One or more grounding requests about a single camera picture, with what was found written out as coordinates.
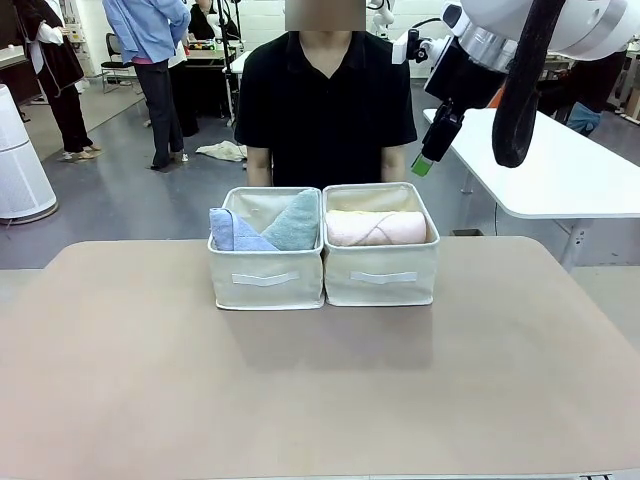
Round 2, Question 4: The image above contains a person in blue shirt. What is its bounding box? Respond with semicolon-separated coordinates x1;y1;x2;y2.
102;0;192;171

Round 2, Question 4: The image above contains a beige cloth on floor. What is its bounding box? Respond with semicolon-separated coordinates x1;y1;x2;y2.
195;140;248;164

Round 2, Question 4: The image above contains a person's left forearm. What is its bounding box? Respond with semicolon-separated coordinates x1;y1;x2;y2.
382;145;408;183

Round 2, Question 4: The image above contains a person's right forearm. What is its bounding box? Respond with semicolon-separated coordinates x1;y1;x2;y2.
246;145;274;187

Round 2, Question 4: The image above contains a cream fabric storage bin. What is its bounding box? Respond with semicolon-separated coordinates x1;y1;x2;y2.
207;186;325;310
322;181;442;307

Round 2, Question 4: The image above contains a white side table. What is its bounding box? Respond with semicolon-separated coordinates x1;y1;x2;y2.
422;107;640;272

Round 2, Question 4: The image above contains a black office chair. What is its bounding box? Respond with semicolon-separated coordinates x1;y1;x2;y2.
100;32;144;95

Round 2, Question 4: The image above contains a black cable bundle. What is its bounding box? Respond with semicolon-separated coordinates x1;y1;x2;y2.
491;0;567;169

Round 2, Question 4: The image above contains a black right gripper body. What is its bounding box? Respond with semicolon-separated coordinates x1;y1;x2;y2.
423;46;507;113

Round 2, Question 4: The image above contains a lavender blue towel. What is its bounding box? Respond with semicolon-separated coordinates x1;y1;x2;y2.
208;206;280;252

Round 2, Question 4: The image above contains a person in black t-shirt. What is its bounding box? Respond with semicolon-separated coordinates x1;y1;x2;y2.
233;29;419;188

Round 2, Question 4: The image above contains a white air purifier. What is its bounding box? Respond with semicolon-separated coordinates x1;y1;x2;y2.
0;82;58;222

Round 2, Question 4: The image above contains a woman in black vest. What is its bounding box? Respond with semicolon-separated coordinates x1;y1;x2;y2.
12;0;102;161

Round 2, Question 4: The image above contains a teal triangle towel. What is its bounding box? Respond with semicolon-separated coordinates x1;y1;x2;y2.
260;188;321;252

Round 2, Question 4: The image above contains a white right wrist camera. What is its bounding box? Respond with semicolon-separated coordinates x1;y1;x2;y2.
391;28;435;66

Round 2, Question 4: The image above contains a pink towel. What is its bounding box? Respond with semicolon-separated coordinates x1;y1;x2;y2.
324;210;429;248

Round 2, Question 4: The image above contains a seated person in black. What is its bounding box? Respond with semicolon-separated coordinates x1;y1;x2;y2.
537;49;627;119

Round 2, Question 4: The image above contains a black tripod stand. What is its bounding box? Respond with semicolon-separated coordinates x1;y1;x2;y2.
217;0;242;127

